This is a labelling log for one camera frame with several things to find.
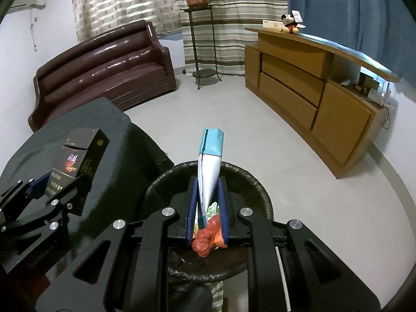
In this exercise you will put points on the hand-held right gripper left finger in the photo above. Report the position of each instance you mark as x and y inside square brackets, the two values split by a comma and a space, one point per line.
[191, 214]

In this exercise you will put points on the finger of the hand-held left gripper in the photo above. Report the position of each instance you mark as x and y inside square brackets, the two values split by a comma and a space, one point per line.
[37, 186]
[73, 195]

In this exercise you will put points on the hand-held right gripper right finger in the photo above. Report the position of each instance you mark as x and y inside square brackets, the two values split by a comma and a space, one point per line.
[224, 214]

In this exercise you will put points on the red plastic bag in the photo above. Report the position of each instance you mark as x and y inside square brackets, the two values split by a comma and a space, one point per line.
[203, 243]

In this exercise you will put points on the trash bin with black liner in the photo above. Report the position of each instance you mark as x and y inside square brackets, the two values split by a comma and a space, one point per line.
[253, 195]

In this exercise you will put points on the black cardboard box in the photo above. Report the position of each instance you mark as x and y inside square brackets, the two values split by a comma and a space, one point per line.
[78, 152]

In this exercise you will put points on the white tube with teal end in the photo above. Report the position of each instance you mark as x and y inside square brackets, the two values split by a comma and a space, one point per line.
[209, 169]

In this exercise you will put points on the table with dark grey cloth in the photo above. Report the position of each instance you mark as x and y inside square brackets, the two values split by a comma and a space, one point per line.
[130, 149]

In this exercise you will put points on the striped cloth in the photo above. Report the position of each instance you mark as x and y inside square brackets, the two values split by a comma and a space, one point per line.
[217, 295]

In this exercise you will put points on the dark brown leather sofa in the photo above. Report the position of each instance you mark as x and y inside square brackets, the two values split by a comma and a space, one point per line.
[104, 65]

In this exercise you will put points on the wooden cabinet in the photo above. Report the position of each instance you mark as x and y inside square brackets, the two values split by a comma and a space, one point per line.
[286, 87]

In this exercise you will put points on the black metal plant stand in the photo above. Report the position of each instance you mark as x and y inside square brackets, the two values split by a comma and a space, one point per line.
[204, 74]

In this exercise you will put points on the white air conditioner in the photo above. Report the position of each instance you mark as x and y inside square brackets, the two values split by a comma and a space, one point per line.
[26, 5]

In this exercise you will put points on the small brown box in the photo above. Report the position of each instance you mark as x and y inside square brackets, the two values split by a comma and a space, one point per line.
[367, 81]

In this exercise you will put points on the white flat box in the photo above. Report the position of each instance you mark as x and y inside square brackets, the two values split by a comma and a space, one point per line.
[272, 25]

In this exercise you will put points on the white router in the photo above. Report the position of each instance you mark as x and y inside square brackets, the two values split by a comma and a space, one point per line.
[382, 96]

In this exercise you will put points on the beige circle-patterned curtain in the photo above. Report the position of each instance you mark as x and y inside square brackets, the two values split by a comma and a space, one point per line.
[123, 3]

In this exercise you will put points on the mouse plush toy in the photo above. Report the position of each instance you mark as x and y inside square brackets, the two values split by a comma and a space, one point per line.
[290, 24]

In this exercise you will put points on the striped curtain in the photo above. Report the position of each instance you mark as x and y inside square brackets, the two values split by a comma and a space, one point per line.
[243, 6]

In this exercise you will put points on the blue curtain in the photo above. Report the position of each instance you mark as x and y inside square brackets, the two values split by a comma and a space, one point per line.
[351, 13]

